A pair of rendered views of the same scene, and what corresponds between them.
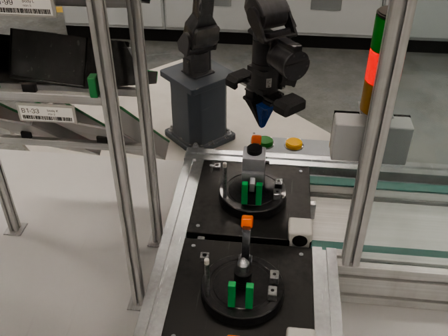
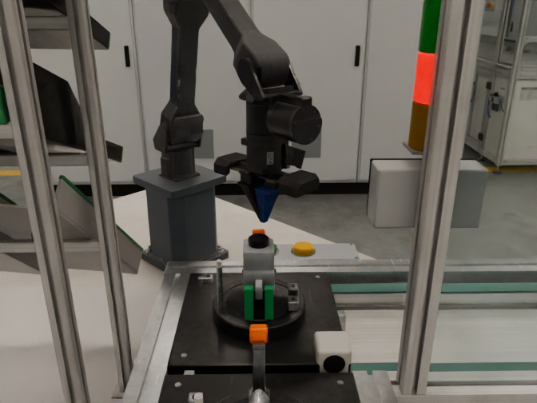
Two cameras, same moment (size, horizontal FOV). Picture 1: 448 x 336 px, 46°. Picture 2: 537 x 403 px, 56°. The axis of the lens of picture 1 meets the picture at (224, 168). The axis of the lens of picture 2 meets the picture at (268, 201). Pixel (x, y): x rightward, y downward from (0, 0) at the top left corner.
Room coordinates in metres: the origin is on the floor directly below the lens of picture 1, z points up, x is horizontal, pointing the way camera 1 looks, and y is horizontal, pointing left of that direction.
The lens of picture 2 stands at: (0.21, 0.01, 1.41)
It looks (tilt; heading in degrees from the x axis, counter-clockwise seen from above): 22 degrees down; 353
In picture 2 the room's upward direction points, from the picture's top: straight up
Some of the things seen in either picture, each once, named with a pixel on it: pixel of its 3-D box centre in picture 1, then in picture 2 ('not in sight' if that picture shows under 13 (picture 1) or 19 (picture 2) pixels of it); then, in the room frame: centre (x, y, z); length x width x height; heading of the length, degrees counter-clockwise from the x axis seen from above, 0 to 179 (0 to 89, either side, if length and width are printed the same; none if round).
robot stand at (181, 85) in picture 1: (199, 105); (182, 217); (1.24, 0.07, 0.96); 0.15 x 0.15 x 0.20; 39
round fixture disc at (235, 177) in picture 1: (253, 193); (259, 305); (0.85, -0.06, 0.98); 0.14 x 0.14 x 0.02
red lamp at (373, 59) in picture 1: (385, 65); (439, 77); (0.71, -0.24, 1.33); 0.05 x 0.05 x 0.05
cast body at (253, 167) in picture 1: (253, 165); (258, 262); (0.84, -0.06, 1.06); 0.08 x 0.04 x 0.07; 174
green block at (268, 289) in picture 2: (259, 193); (268, 302); (0.80, -0.07, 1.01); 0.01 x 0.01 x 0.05; 84
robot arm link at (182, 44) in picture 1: (199, 39); (179, 134); (1.24, 0.06, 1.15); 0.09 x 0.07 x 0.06; 120
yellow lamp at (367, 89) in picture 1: (379, 95); (434, 125); (0.71, -0.24, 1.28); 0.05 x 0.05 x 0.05
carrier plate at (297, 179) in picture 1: (252, 200); (259, 317); (0.85, -0.06, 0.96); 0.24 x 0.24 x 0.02; 84
